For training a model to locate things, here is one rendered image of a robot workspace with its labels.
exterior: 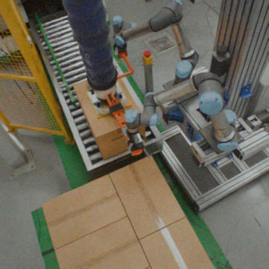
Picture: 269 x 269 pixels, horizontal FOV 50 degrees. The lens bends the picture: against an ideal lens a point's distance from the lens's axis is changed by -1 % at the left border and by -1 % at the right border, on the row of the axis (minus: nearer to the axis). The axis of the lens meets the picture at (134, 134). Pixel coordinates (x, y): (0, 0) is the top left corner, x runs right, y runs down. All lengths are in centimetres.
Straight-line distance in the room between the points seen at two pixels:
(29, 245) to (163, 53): 284
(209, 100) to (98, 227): 136
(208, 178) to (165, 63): 177
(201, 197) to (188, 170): 29
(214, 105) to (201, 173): 143
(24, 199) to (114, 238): 128
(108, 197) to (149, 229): 42
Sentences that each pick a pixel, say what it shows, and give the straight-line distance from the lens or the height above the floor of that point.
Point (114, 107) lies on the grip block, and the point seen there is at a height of 110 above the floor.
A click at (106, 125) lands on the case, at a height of 95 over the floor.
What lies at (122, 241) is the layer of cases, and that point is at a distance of 230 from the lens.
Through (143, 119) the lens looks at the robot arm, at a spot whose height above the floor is 141.
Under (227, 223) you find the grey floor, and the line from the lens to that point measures 295.
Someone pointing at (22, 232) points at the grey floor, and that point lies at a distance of 315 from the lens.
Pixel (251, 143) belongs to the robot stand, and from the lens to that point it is 221.
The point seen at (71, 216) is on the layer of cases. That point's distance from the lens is 243.
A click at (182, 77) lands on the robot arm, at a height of 122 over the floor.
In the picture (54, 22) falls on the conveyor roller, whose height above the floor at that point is 53.
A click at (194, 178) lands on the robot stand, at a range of 282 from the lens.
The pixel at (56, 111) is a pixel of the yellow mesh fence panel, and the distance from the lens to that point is 294.
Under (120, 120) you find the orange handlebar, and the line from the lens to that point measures 208.
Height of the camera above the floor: 277
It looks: 57 degrees down
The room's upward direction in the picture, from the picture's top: 9 degrees counter-clockwise
